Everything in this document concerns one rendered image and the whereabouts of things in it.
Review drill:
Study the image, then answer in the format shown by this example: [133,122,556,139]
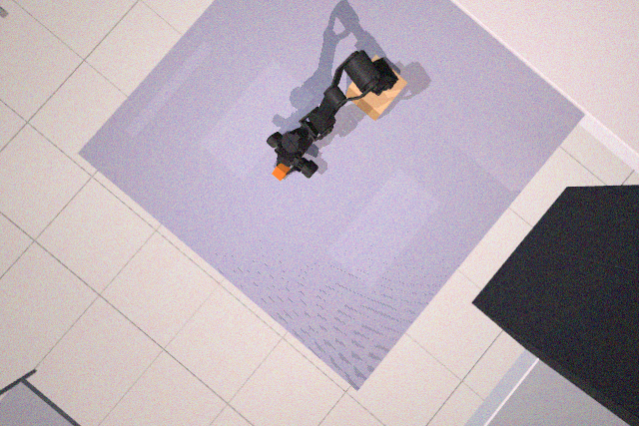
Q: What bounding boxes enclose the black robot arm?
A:
[277,50,399,167]

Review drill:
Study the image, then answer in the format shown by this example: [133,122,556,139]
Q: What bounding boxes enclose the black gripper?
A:
[267,132,319,179]

